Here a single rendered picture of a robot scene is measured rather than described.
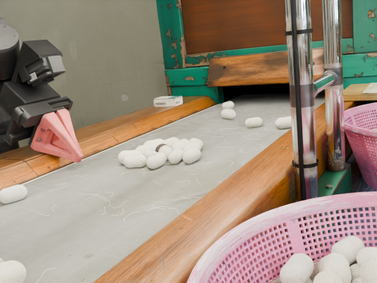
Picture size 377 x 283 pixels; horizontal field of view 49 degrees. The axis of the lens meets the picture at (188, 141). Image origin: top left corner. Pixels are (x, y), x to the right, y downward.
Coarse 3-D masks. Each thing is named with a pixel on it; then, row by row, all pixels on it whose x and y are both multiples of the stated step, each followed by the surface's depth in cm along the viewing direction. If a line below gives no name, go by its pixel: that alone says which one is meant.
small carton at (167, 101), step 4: (168, 96) 99; (172, 96) 98; (176, 96) 97; (180, 96) 96; (156, 100) 97; (160, 100) 96; (164, 100) 96; (168, 100) 95; (172, 100) 95; (176, 100) 95; (180, 100) 96; (156, 104) 97; (160, 104) 97; (164, 104) 96; (168, 104) 95; (172, 104) 95; (176, 104) 95
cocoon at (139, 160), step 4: (128, 156) 58; (132, 156) 57; (136, 156) 57; (140, 156) 57; (144, 156) 58; (124, 160) 58; (128, 160) 57; (132, 160) 57; (136, 160) 57; (140, 160) 57; (144, 160) 57; (124, 164) 58; (128, 164) 57; (132, 164) 57; (136, 164) 57; (140, 164) 57; (144, 164) 57
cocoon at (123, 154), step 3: (123, 150) 60; (126, 150) 60; (129, 150) 60; (132, 150) 60; (135, 150) 59; (138, 150) 60; (120, 153) 60; (123, 153) 59; (126, 153) 59; (129, 153) 59; (132, 153) 59; (135, 153) 59; (138, 153) 59; (141, 153) 60; (120, 156) 59; (123, 156) 59; (126, 156) 59; (120, 159) 59; (123, 159) 59; (120, 162) 60; (123, 162) 60
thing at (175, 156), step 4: (176, 148) 59; (172, 152) 57; (176, 152) 57; (180, 152) 58; (168, 156) 57; (172, 156) 57; (176, 156) 57; (180, 156) 57; (172, 160) 57; (176, 160) 57; (180, 160) 58
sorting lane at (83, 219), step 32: (160, 128) 84; (192, 128) 81; (224, 128) 77; (256, 128) 74; (288, 128) 71; (96, 160) 65; (224, 160) 57; (32, 192) 53; (64, 192) 51; (96, 192) 50; (128, 192) 48; (160, 192) 47; (192, 192) 46; (0, 224) 43; (32, 224) 42; (64, 224) 41; (96, 224) 40; (128, 224) 39; (160, 224) 39; (0, 256) 36; (32, 256) 35; (64, 256) 35; (96, 256) 34
